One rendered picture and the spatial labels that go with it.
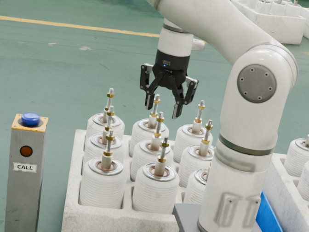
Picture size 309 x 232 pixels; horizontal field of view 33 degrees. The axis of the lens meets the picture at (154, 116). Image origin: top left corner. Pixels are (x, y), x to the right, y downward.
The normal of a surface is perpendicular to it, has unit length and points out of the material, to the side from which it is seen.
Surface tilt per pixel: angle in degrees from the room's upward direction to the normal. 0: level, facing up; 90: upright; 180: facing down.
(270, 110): 93
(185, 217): 0
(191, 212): 0
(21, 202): 90
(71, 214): 90
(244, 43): 94
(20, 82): 0
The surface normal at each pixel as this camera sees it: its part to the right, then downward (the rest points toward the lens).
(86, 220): 0.07, 0.41
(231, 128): -0.61, 0.23
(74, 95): 0.17, -0.90
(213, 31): -0.16, 0.70
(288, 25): 0.30, 0.43
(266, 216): -0.98, -0.15
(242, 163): -0.22, 0.36
